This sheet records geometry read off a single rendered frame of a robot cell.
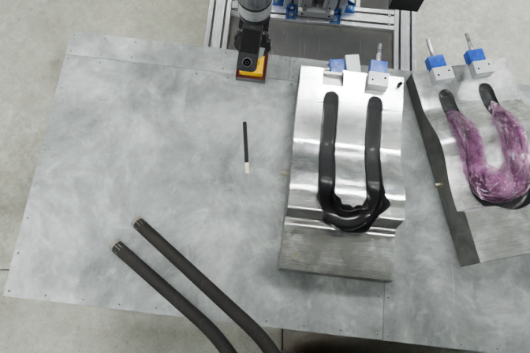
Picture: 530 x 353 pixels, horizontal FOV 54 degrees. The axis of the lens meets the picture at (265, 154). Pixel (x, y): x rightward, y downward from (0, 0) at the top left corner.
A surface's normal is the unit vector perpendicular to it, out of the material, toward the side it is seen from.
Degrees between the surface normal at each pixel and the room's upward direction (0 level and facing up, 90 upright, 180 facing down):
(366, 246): 0
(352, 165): 27
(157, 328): 0
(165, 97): 0
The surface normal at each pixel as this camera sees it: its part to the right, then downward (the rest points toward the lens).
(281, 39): 0.04, -0.30
